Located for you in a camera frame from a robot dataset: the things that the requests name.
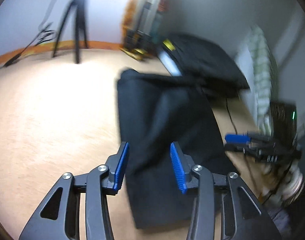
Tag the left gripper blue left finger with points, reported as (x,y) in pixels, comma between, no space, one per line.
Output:
(57,216)

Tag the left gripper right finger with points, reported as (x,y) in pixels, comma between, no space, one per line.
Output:
(242,216)

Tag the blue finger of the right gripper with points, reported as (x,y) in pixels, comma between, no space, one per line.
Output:
(237,138)

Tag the black pants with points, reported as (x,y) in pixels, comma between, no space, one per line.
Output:
(155,111)

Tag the right white gloved hand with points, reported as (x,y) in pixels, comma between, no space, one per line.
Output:
(287,188)

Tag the green white checked cloth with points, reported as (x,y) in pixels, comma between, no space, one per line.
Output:
(262,72)

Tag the black folded garment stack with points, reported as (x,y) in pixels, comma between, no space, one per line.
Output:
(205,62)

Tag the yellow patterned curtain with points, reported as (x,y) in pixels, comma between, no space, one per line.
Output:
(136,27)

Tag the orange patterned bed sheet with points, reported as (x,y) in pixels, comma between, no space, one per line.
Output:
(63,45)

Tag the black camera tripod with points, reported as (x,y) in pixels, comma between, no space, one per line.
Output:
(79,27)

